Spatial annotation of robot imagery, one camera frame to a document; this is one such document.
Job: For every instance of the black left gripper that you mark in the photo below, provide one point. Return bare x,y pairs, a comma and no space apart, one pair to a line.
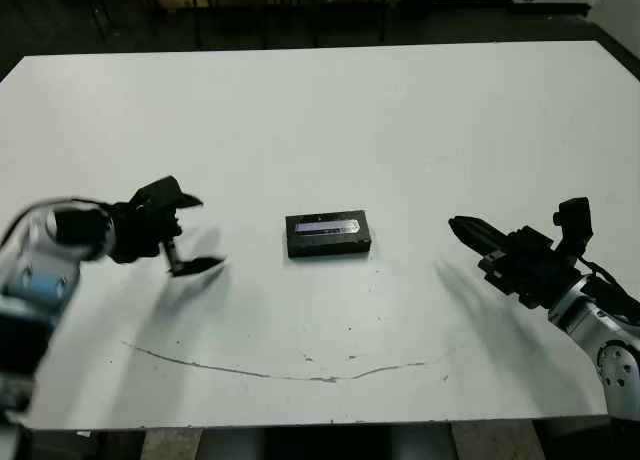
140,232

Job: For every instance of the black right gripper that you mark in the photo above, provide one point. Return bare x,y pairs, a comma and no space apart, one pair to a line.
535,272

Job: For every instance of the black box lid with label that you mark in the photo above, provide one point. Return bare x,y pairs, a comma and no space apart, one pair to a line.
327,235

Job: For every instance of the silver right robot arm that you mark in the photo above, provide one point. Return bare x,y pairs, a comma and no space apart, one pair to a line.
590,315

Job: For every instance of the dark waste bin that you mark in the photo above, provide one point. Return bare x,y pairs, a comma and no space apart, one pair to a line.
420,0

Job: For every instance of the grey black robot lower body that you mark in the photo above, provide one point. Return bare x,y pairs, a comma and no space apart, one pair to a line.
325,444

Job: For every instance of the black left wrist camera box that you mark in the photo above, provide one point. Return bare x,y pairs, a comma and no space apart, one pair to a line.
160,190

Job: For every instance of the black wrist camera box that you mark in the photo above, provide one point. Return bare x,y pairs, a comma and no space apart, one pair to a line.
575,217
160,190

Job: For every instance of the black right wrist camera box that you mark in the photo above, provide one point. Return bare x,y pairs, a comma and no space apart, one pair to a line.
575,217

